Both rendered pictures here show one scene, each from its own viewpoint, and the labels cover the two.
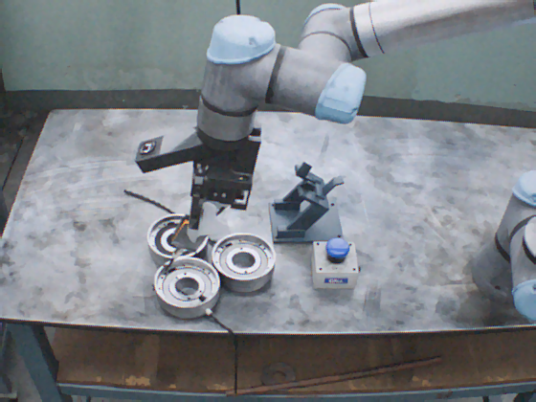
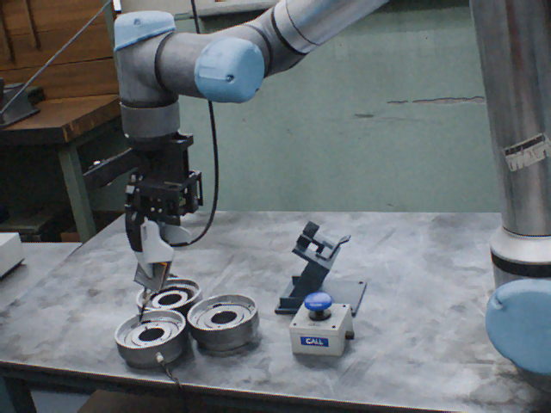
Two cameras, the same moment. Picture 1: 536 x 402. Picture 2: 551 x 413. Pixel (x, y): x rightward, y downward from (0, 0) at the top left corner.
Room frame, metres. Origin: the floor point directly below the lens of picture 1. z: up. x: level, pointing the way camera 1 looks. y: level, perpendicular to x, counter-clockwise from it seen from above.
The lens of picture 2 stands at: (-0.05, -0.47, 1.34)
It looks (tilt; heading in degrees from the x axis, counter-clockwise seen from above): 21 degrees down; 28
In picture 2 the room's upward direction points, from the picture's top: 8 degrees counter-clockwise
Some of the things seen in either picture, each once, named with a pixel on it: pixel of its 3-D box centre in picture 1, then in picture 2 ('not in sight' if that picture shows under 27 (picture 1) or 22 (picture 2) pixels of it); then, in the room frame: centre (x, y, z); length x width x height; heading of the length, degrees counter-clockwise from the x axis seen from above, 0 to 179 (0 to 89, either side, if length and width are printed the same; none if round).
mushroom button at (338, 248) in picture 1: (336, 255); (319, 311); (0.72, -0.10, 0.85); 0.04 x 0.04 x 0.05
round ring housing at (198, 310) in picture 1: (187, 289); (152, 339); (0.64, 0.13, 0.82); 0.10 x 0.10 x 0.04
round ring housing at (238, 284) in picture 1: (243, 263); (225, 322); (0.71, 0.05, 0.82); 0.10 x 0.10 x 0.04
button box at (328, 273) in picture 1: (337, 265); (325, 328); (0.72, -0.11, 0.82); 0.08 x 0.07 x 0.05; 96
